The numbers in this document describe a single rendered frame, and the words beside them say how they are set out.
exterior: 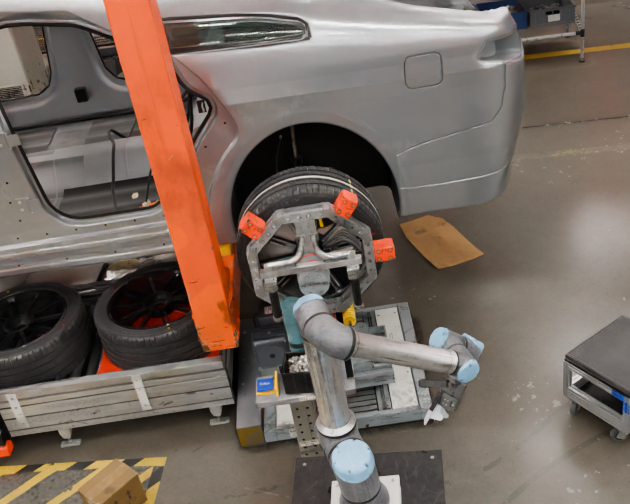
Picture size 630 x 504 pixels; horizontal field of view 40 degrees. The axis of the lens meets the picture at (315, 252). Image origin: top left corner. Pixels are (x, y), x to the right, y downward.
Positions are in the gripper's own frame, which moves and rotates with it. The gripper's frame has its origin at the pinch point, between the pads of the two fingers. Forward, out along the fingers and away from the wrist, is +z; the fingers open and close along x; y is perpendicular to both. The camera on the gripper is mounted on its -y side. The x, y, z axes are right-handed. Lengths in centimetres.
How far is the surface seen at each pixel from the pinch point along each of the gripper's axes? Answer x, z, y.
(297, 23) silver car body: 2, -123, -124
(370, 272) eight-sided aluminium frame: 33, -40, -56
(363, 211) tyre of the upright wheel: 23, -63, -67
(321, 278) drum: 11, -30, -67
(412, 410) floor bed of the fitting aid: 70, 10, -19
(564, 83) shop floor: 367, -233, -77
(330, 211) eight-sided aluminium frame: 8, -57, -75
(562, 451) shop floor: 70, -7, 47
